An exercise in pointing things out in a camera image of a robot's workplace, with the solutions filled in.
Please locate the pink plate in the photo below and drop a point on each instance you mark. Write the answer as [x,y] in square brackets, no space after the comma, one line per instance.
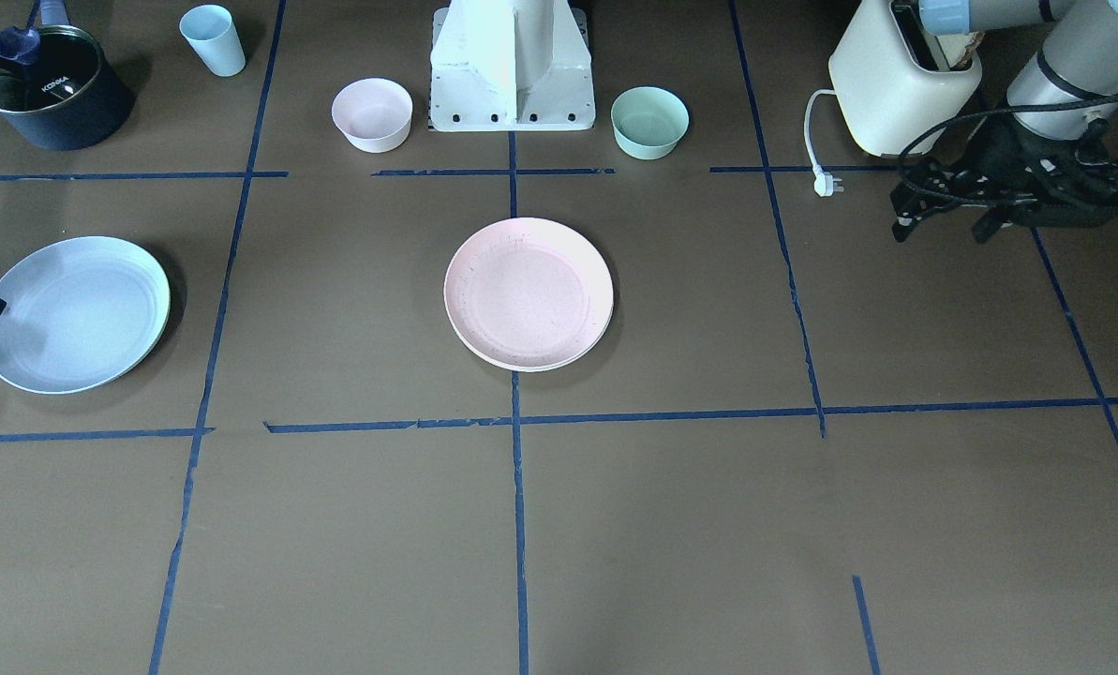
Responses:
[526,254]

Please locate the bread slice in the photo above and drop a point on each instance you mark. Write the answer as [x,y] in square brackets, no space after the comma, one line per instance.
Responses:
[958,50]

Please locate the dark blue pot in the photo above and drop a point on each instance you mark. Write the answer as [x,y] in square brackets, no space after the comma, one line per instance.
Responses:
[57,87]

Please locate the pink bowl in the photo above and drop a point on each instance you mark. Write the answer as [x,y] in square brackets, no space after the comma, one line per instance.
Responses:
[374,115]

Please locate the cream toaster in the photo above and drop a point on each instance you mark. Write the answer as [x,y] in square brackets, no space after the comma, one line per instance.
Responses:
[890,80]

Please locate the blue plate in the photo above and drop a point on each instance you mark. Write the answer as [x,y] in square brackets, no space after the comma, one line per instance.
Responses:
[80,313]

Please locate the green bowl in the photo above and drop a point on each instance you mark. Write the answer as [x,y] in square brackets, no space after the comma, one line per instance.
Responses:
[648,122]

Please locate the light blue cup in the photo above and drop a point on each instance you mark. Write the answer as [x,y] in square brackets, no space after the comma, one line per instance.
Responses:
[209,29]

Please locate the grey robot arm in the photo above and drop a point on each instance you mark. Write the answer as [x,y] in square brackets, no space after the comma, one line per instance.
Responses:
[1073,79]

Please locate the cream plate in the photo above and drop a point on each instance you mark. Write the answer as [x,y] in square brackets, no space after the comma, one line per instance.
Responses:
[532,332]

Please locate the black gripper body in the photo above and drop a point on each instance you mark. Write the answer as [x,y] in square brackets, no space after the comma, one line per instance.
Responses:
[996,148]

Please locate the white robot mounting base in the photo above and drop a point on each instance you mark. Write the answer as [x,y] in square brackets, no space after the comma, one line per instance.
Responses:
[501,66]

